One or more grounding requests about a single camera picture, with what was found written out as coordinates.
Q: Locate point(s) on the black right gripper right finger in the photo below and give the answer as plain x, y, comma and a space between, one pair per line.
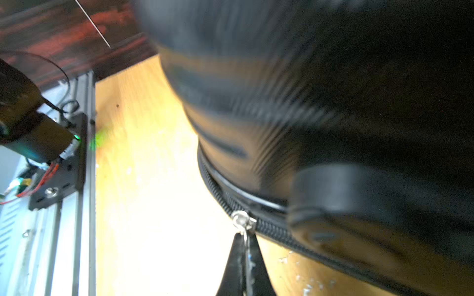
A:
257, 280

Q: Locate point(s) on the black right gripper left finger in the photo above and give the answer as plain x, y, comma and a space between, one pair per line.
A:
233, 281

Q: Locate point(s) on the silver zipper pull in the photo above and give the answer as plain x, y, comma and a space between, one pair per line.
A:
243, 222

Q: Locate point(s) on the black hard-shell suitcase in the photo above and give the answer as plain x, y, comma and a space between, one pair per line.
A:
344, 128

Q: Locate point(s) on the aluminium front rail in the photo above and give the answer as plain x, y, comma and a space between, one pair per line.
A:
52, 251

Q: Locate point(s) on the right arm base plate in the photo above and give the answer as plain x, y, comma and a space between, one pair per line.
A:
70, 176

